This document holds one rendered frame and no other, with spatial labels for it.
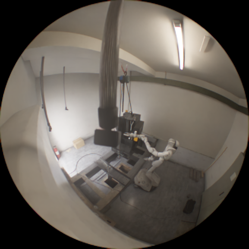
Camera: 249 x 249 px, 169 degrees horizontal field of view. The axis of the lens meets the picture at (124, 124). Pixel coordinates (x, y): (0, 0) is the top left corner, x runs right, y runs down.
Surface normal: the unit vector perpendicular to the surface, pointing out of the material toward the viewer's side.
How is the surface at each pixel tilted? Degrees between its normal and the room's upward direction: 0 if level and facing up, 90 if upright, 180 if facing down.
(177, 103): 90
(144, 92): 90
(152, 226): 0
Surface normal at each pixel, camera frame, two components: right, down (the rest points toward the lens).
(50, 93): 0.81, 0.29
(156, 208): 0.05, -0.90
